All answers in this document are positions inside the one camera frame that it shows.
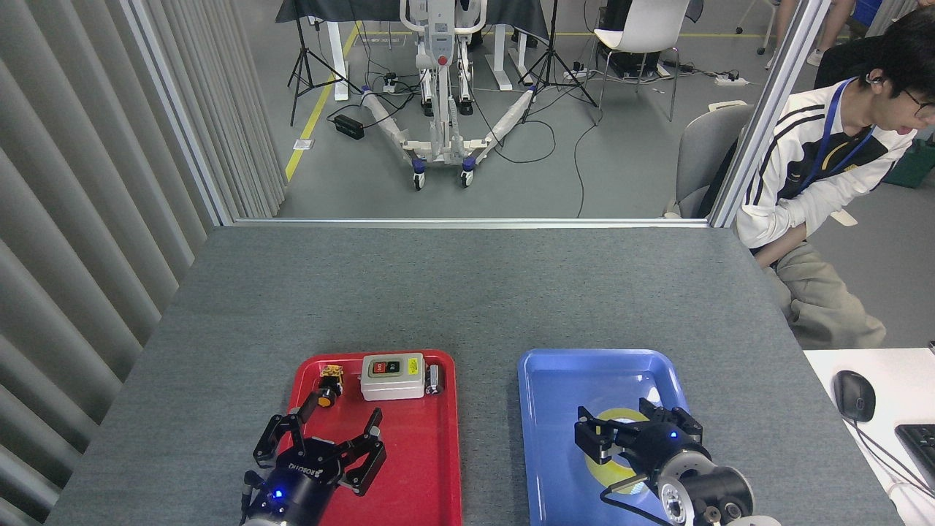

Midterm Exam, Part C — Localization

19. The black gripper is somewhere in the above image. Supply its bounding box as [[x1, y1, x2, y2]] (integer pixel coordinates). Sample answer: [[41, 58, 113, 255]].
[[252, 392, 386, 526], [575, 400, 711, 479]]

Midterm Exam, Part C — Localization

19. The yellow tape roll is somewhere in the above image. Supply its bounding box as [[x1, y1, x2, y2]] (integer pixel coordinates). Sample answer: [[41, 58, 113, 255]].
[[584, 407, 658, 495]]

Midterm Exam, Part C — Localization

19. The black yellow push button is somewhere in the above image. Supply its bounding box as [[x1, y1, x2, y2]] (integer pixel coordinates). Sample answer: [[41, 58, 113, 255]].
[[314, 365, 346, 408]]

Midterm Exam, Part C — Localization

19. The blue plastic tray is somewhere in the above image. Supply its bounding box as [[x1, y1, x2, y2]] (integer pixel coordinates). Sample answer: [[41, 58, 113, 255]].
[[517, 348, 728, 526]]

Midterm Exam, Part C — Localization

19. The red plastic tray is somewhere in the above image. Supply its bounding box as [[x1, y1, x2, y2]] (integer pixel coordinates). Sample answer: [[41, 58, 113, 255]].
[[263, 349, 463, 526]]

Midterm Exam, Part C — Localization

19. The black computer mouse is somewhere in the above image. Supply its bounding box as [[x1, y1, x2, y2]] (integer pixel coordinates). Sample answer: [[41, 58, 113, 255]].
[[833, 370, 877, 423]]

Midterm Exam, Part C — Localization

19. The white desk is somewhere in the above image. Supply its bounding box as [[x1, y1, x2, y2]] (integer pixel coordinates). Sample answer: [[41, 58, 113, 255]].
[[804, 348, 935, 526]]

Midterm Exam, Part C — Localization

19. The grey chair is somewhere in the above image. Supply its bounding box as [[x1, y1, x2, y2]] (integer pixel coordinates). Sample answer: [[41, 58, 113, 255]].
[[663, 102, 757, 220]]

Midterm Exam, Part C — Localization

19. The black keyboard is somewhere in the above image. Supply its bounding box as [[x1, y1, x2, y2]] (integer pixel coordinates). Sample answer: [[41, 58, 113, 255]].
[[895, 424, 935, 490]]

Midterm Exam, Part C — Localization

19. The person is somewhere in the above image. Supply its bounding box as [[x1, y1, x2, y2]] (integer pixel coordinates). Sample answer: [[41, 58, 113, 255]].
[[734, 6, 935, 350], [765, 0, 885, 69]]

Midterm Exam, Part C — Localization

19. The white stand on wheels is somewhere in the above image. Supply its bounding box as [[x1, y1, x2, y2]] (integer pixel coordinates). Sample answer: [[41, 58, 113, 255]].
[[359, 0, 545, 192]]

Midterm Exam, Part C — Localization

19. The green bin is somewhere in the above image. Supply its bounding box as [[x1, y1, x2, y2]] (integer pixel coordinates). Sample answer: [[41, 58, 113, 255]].
[[884, 139, 935, 191]]

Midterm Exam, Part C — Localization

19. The black tripod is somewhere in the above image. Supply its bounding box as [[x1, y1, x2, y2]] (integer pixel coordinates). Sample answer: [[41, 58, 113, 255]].
[[287, 0, 362, 126], [519, 0, 600, 125]]

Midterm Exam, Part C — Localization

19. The white chair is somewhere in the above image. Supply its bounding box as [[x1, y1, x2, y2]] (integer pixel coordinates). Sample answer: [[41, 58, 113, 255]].
[[590, 0, 691, 123]]

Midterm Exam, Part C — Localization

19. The black office chair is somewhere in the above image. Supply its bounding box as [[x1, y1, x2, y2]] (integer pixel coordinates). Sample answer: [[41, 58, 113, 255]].
[[813, 35, 888, 92]]

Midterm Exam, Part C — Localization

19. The white two-button switch box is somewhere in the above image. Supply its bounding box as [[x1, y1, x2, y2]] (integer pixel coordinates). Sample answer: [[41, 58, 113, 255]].
[[360, 353, 427, 402]]

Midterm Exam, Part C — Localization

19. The black mouse cable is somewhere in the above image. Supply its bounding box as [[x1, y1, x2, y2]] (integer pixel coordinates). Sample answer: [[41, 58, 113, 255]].
[[851, 420, 935, 505]]

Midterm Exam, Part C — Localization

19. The black floor cable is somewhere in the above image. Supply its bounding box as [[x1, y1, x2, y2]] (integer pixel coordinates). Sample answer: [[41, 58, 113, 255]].
[[573, 110, 603, 218]]

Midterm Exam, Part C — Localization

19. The silver rail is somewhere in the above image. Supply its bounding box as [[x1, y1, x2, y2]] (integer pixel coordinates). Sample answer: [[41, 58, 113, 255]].
[[232, 217, 711, 229]]

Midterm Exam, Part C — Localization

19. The silver post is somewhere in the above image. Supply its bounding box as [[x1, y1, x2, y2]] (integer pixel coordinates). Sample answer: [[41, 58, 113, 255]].
[[707, 0, 833, 229]]

